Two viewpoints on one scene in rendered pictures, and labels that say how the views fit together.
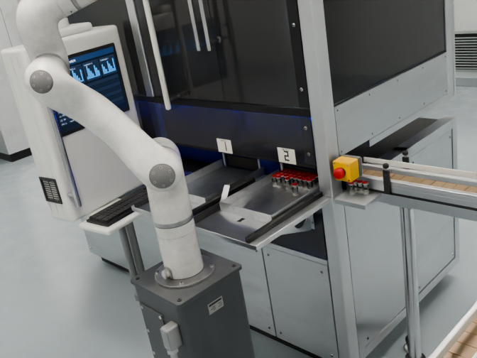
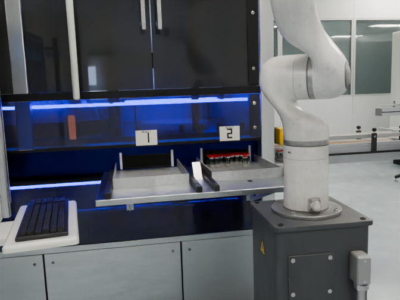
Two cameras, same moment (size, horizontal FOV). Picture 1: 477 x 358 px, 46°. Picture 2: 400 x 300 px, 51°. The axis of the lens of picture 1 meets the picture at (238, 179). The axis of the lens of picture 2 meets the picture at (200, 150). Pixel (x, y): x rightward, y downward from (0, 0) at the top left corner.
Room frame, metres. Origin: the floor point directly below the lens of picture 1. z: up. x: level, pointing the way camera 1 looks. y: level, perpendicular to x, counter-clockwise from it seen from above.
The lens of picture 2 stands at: (1.19, 1.32, 1.20)
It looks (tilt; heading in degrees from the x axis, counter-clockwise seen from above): 8 degrees down; 303
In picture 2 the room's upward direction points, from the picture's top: 2 degrees counter-clockwise
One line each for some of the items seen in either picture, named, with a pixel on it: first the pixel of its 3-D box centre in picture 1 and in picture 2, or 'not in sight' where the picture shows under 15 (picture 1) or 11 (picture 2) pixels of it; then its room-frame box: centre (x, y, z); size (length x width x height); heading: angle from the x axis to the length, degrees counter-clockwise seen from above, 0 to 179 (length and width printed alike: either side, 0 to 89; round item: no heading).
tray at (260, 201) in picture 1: (275, 194); (236, 166); (1.95, -0.13, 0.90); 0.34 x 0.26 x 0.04; 132
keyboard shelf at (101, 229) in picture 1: (125, 206); (32, 224); (2.35, 0.52, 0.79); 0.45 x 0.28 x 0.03; 140
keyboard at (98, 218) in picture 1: (130, 202); (45, 215); (2.32, 0.49, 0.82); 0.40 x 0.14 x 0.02; 140
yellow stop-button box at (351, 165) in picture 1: (347, 168); (284, 135); (1.84, -0.38, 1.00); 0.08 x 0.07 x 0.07; 132
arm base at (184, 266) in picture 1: (179, 246); (305, 177); (1.56, 0.21, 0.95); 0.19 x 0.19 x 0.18
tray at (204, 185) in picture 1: (214, 180); (149, 172); (2.20, 0.10, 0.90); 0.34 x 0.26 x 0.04; 132
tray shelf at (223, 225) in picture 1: (232, 200); (196, 180); (2.03, 0.04, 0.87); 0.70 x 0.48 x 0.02; 42
